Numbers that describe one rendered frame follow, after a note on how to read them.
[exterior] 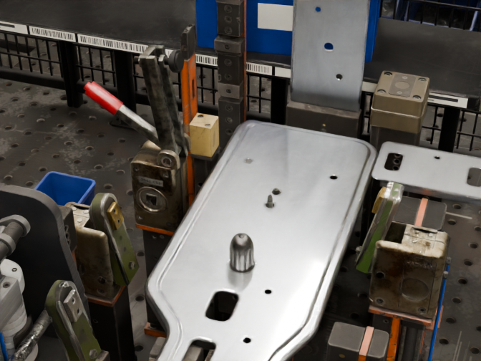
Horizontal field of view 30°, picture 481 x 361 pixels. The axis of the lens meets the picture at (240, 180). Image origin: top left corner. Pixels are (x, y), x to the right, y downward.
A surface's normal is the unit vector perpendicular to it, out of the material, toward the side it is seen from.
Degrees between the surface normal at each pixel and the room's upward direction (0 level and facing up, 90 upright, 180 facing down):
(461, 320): 0
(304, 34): 90
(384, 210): 90
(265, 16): 90
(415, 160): 0
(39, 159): 0
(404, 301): 90
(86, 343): 78
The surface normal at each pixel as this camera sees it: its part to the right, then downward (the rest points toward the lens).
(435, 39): 0.00, -0.79
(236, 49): -0.31, 0.58
